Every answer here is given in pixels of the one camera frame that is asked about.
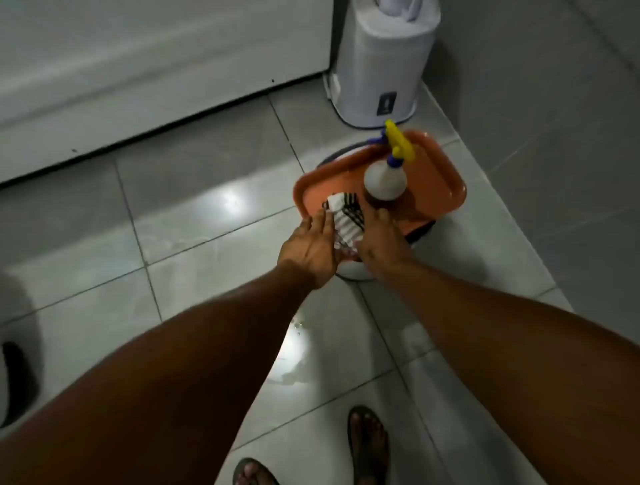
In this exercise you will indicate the person's left hand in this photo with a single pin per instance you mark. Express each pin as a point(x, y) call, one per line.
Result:
point(307, 250)

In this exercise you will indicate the person's right hand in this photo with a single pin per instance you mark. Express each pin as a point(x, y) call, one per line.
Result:
point(382, 247)

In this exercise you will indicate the person's right fingers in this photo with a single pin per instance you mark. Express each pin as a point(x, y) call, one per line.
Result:
point(375, 218)

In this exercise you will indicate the person's left fingers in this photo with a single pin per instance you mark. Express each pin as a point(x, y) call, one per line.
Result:
point(318, 223)

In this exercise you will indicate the black and white striped cloth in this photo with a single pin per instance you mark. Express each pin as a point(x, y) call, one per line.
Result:
point(347, 220)

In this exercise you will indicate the person's left forearm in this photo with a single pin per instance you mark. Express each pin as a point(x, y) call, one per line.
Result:
point(165, 379)

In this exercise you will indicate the person's right forearm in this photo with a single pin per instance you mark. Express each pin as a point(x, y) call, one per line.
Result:
point(525, 369)

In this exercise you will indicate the white spray bottle yellow trigger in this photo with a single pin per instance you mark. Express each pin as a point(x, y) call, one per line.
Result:
point(385, 182)

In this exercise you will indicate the white round bucket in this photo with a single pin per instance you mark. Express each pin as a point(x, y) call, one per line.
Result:
point(356, 270)

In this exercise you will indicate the orange plastic tray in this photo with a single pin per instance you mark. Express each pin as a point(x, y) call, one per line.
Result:
point(432, 172)

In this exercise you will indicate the white plastic bin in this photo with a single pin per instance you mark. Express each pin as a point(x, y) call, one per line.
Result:
point(380, 65)

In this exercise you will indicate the white cabinet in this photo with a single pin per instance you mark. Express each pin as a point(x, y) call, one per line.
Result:
point(150, 75)

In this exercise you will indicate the black sandal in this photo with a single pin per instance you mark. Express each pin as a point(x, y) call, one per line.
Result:
point(367, 444)
point(254, 473)

